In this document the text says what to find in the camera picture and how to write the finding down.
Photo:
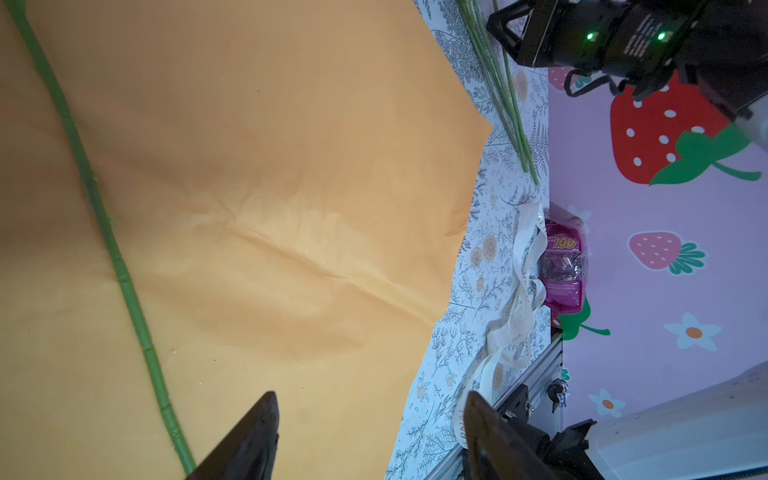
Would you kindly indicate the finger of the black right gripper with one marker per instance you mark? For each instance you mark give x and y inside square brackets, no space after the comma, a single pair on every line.
[514,28]

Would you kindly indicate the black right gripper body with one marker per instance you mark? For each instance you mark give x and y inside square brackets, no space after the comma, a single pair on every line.
[619,44]

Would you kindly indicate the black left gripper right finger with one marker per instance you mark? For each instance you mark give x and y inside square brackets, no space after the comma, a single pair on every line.
[494,449]

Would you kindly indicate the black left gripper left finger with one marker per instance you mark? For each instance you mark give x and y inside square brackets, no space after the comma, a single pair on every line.
[248,451]

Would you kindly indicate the pink fake rose stem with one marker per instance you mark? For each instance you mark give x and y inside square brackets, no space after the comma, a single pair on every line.
[500,85]

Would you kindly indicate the orange wrapping paper sheet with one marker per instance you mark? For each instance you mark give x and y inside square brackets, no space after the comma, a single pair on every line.
[289,184]

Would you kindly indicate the cream fake rose stem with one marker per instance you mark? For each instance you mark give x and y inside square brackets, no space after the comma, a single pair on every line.
[18,14]

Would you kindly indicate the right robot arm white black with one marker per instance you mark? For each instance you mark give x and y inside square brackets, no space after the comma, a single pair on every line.
[719,47]

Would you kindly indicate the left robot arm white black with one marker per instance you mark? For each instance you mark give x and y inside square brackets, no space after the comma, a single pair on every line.
[716,433]

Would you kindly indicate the white ribbon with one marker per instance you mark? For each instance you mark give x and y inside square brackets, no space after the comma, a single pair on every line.
[513,329]

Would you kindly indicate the floral patterned table mat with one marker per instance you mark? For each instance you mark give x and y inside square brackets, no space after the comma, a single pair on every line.
[483,281]

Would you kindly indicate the purple snack bag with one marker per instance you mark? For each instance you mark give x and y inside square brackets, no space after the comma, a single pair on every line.
[563,266]

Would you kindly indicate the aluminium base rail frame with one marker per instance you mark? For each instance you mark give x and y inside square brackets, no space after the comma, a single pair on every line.
[527,397]

